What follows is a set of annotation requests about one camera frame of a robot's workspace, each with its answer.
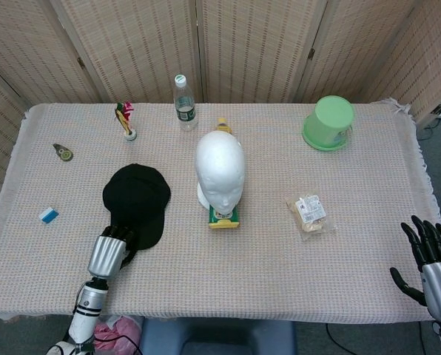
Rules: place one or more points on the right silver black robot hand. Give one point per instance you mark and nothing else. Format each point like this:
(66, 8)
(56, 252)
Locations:
(440, 281)

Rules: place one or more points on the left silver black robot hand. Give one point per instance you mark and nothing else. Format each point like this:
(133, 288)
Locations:
(107, 257)

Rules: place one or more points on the black baseball cap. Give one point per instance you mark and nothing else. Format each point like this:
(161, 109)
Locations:
(137, 196)

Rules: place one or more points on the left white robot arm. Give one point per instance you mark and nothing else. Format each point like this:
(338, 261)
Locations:
(85, 314)

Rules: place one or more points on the white foam mannequin head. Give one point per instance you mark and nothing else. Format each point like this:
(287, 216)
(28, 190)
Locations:
(220, 166)

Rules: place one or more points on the blue white eraser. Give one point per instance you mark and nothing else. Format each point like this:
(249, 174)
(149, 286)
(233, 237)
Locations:
(49, 214)

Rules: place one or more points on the pink plastic bag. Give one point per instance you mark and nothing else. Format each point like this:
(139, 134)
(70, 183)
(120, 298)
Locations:
(122, 329)

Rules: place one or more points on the green yellow plastic box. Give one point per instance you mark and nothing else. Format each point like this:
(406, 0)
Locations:
(224, 221)

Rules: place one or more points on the colourful feather shuttlecock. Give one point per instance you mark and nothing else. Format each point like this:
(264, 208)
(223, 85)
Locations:
(125, 120)

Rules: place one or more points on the blue grey chair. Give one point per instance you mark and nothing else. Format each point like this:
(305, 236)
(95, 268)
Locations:
(220, 336)

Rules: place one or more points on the clear snack packet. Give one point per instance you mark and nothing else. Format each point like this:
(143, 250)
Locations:
(311, 214)

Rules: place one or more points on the beige woven tablecloth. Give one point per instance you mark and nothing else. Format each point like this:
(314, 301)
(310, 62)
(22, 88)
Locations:
(265, 266)

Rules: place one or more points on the clear plastic water bottle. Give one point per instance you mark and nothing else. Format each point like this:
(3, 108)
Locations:
(185, 107)

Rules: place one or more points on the green plastic bucket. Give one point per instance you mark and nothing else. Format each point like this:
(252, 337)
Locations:
(329, 122)

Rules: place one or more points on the bamboo folding screen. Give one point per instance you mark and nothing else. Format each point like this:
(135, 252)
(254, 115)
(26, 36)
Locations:
(139, 48)

